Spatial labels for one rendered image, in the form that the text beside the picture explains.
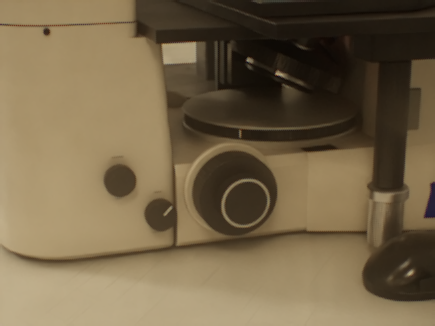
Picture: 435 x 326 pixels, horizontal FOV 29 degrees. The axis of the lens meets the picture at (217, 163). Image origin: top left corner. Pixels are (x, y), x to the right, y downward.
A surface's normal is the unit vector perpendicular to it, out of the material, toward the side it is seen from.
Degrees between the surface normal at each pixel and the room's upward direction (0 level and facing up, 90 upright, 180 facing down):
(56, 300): 0
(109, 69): 90
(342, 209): 90
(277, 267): 0
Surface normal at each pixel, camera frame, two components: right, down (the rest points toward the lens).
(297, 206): 0.32, 0.28
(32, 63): -0.07, 0.30
